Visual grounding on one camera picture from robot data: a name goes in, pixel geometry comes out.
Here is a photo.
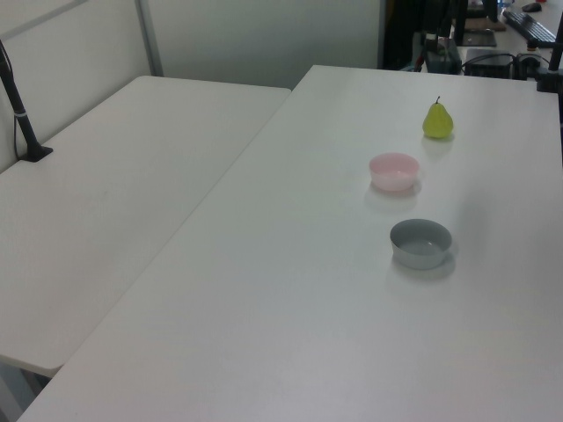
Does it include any black looped cable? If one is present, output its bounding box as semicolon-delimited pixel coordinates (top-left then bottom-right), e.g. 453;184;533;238
512;51;543;81

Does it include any black electronics box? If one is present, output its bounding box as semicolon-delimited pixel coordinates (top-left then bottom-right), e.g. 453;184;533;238
464;47;515;79

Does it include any brown desk pad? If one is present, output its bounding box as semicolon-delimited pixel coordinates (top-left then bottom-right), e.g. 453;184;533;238
464;17;508;33

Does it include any pink plastic bowl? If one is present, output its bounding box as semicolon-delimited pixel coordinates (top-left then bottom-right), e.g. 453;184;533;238
368;151;420;193

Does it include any white table leg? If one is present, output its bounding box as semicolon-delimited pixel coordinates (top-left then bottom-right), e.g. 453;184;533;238
0;364;24;422

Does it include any black monitor stand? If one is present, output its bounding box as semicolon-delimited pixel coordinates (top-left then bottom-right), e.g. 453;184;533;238
452;0;499;48

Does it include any black computer keyboard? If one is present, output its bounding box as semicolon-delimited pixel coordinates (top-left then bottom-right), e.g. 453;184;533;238
502;10;558;43

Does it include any black clamped camera pole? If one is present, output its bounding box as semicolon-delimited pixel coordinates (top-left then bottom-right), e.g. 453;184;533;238
534;0;563;94

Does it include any grey plastic bowl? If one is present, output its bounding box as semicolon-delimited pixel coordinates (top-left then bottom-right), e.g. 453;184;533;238
389;218;453;271

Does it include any dark green equipment box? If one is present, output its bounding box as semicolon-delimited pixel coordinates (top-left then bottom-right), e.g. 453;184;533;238
422;38;463;75

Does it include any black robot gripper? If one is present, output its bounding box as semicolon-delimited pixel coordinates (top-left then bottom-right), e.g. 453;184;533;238
420;0;455;57

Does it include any yellow-green pear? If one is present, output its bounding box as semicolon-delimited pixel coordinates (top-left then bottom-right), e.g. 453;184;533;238
422;96;455;141

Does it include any black camera pole with base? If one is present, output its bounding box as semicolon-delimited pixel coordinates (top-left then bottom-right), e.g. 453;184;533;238
0;39;55;164

